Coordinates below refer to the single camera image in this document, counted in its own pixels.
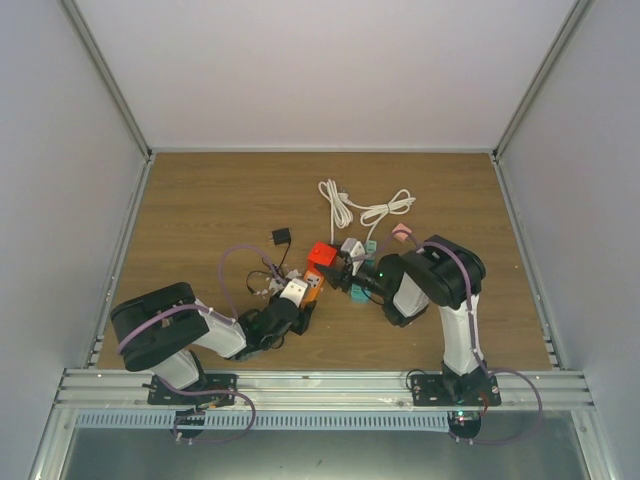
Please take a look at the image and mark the orange power strip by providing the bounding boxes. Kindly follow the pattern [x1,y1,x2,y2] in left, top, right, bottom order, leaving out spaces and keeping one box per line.
[301,268,325,306]

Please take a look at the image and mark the teal power strip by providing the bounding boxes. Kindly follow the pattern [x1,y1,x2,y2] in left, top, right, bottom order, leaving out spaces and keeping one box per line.
[349,259,375,304]

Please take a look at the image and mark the red cube socket adapter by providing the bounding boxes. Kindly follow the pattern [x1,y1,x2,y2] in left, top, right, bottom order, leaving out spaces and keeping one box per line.
[307,242,338,269]

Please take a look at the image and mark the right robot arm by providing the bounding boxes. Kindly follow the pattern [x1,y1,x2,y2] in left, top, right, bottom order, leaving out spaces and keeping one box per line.
[316,235,488,405]

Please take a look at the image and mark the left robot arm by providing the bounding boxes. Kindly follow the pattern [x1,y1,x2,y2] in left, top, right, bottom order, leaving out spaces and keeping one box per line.
[110,279,315,404]

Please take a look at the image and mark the pink plug adapter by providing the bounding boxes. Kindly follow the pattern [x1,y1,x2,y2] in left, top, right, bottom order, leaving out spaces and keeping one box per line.
[391,223,413,243]

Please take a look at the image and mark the white plastic shards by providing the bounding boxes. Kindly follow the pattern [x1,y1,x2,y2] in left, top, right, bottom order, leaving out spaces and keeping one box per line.
[255,269,302,298]

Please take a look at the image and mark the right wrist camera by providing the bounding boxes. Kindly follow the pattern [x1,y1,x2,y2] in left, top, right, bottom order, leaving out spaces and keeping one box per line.
[340,238,373,274]

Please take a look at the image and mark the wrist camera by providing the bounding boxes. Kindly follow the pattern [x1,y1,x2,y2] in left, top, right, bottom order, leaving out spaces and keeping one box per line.
[280,278,309,308]
[340,238,373,274]

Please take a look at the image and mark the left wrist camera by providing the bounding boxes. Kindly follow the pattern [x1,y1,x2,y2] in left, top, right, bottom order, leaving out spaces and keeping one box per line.
[280,278,309,308]

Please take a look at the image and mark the black charger with cable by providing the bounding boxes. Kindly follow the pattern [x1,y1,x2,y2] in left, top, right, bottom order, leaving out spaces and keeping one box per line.
[245,227,292,295]

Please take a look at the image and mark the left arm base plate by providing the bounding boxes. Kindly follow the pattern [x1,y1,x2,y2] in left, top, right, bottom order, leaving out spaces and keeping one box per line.
[142,373,238,408]

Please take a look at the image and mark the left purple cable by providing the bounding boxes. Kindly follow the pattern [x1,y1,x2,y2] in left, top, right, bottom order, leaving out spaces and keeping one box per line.
[117,245,289,357]

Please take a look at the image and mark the purple cable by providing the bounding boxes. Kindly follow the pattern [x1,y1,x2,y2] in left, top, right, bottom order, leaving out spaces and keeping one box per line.
[377,232,544,446]
[117,245,289,357]

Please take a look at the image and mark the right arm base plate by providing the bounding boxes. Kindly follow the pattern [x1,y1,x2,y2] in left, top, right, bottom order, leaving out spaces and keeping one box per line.
[405,369,502,407]

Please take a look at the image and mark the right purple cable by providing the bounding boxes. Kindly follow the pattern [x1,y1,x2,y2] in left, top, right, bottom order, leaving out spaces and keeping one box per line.
[377,232,544,446]

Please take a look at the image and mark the aluminium rail frame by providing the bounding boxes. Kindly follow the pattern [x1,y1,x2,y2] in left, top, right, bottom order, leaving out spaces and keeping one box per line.
[30,369,618,479]

